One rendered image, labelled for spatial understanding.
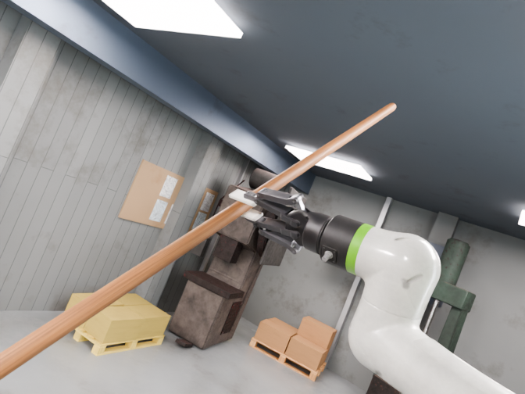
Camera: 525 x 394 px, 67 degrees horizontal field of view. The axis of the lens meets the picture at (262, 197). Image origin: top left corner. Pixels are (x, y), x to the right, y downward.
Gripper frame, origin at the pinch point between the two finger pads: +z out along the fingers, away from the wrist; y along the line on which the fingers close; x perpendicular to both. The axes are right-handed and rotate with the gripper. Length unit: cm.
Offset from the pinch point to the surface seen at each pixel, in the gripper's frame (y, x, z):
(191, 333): 385, 174, 269
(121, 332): 293, 81, 263
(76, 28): -2, 140, 307
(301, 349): 467, 295, 170
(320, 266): 442, 453, 230
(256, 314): 544, 365, 317
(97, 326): 278, 64, 278
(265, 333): 461, 283, 230
